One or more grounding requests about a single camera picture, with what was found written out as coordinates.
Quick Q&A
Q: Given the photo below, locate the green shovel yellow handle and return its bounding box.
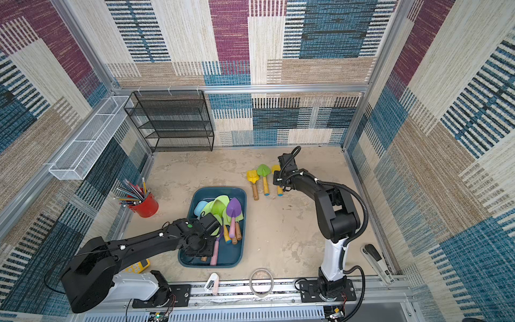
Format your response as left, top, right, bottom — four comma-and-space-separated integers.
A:
257, 164, 271, 196

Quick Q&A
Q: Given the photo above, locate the yellow shovel wooden handle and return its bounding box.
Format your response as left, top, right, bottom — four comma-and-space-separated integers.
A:
247, 170, 260, 201

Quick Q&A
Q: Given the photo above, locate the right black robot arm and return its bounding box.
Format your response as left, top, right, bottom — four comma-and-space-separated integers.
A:
272, 146, 369, 301

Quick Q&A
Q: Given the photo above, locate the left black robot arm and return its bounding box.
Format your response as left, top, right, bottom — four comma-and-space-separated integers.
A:
60, 213, 221, 313

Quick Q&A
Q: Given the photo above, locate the teal plastic storage box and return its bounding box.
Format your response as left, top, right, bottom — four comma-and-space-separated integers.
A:
178, 186, 248, 268

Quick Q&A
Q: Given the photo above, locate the pink white small device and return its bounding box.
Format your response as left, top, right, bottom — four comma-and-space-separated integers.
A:
204, 272, 220, 296

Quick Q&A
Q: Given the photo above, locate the red pencil cup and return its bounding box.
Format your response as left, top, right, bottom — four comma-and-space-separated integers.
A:
127, 193, 159, 218

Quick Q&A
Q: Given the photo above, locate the white black stapler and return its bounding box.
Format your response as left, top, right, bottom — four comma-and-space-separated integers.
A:
361, 244, 395, 286

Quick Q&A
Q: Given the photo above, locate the light green shovel wooden handle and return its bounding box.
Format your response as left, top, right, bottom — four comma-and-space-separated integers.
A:
201, 195, 230, 225

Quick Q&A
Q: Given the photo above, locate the purple shovel long pink handle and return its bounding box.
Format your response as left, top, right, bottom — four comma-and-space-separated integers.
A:
210, 233, 223, 266

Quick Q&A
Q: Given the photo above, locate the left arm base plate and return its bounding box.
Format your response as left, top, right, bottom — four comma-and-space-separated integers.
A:
131, 284, 192, 309

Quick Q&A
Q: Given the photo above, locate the white cable coil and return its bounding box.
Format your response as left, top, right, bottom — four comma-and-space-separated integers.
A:
249, 268, 275, 299

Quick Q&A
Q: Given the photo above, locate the black wire shelf rack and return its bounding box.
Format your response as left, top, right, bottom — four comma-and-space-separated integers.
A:
124, 90, 215, 153

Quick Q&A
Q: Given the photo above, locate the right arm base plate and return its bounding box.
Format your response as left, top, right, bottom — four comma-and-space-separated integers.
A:
295, 277, 358, 303

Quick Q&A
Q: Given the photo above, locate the white wire mesh basket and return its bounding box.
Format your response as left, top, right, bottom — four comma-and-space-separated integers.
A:
49, 96, 129, 181

